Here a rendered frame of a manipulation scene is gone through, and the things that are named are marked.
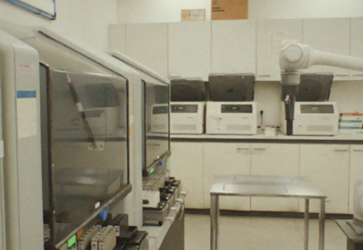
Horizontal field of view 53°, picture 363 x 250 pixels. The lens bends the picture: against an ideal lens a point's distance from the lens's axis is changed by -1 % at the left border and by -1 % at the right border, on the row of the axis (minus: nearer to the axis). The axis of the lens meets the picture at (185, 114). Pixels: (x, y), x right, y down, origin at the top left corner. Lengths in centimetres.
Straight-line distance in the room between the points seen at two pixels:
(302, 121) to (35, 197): 346
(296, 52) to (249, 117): 248
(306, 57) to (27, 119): 116
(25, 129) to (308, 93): 393
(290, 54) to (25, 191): 114
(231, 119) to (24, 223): 334
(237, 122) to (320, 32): 138
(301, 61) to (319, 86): 283
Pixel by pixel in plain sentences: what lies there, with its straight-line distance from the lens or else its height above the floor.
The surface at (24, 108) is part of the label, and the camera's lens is 81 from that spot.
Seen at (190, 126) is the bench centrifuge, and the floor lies 100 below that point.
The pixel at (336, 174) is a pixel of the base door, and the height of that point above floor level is 50.
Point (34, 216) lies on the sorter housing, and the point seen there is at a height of 108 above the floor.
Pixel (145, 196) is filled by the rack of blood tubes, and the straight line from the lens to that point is 177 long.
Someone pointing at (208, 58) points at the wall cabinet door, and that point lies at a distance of 431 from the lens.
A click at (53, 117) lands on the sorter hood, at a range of 88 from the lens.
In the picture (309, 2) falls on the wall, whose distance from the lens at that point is 482.
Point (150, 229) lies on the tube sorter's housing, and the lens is 173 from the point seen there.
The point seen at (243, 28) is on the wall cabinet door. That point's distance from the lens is 434.
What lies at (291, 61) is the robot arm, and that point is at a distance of 158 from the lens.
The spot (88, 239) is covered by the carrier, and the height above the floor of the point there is 87.
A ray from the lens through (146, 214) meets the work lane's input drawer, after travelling 176.
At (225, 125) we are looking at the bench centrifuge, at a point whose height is 101.
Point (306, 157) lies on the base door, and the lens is 410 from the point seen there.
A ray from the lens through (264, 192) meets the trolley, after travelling 203.
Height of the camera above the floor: 134
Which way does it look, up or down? 3 degrees down
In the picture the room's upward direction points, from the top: straight up
